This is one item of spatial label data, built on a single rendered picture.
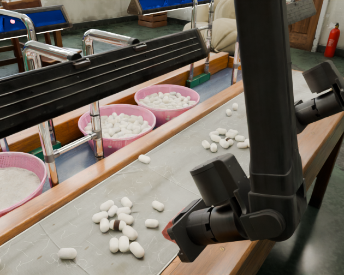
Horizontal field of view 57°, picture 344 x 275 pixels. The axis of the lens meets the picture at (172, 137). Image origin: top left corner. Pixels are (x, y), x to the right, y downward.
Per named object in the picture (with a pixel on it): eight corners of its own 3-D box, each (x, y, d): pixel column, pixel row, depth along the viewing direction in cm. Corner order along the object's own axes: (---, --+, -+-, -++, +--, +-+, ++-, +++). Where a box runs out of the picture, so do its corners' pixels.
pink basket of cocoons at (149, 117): (165, 131, 123) (165, 109, 118) (140, 170, 101) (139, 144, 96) (102, 121, 129) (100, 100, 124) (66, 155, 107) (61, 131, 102)
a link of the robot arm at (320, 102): (347, 111, 72) (353, 105, 76) (333, 84, 73) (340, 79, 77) (318, 121, 77) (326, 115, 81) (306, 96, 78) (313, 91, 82)
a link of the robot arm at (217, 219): (251, 246, 43) (270, 226, 47) (229, 201, 43) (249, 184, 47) (215, 250, 48) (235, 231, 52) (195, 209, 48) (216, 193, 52)
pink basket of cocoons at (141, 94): (209, 115, 137) (212, 94, 132) (172, 139, 118) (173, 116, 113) (161, 99, 150) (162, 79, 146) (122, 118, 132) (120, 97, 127)
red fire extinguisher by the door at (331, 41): (335, 55, 479) (345, 22, 454) (331, 58, 467) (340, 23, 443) (326, 54, 487) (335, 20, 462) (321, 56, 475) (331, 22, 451)
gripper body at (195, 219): (163, 230, 51) (194, 224, 46) (198, 197, 58) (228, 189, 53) (183, 264, 51) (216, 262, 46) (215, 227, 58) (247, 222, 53)
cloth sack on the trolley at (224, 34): (257, 51, 410) (262, 20, 391) (226, 62, 362) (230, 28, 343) (221, 42, 442) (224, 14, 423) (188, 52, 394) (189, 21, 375)
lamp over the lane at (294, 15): (315, 15, 150) (319, -2, 147) (262, 36, 107) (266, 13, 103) (298, 12, 154) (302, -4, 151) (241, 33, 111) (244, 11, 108)
